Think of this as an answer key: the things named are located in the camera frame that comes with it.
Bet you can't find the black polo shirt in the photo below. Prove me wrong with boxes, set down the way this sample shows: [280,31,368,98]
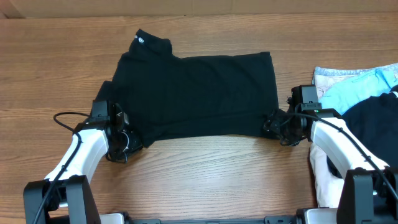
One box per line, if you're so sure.
[97,30,279,147]

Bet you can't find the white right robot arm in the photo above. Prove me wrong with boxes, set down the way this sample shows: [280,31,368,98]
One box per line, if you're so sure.
[264,109,397,224]

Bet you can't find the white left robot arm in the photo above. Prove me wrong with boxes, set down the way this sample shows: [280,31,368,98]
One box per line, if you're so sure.
[23,100,143,224]

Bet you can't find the light blue garment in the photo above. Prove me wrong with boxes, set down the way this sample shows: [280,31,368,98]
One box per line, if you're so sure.
[314,64,397,114]

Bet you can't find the pale pink garment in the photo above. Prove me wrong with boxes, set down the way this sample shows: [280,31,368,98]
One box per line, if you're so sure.
[310,63,396,208]

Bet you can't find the dark navy garment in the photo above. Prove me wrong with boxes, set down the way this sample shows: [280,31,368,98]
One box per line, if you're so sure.
[322,86,397,167]

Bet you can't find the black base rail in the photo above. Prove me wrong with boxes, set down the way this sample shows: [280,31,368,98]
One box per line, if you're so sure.
[99,212,305,224]

